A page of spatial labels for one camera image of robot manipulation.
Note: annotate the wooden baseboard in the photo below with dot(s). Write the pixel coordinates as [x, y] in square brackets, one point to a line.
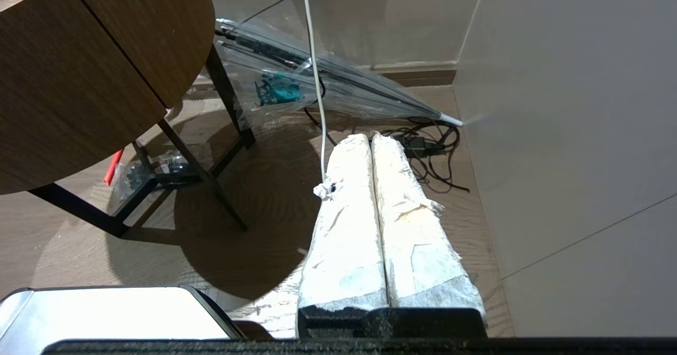
[418, 73]

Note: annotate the teal item inside umbrella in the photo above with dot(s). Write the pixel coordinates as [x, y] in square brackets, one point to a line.
[277, 89]

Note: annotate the red stick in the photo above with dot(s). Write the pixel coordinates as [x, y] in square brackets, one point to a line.
[113, 167]

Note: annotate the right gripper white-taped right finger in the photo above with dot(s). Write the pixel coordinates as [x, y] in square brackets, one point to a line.
[418, 249]

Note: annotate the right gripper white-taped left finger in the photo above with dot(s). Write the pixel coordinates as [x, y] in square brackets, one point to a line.
[346, 238]

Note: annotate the clear plastic bag with parts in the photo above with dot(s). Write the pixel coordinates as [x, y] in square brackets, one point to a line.
[140, 178]

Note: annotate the transparent folded umbrella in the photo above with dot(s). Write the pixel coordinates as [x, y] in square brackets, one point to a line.
[338, 80]

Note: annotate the round wooden side table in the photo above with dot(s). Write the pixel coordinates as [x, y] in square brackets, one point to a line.
[79, 69]

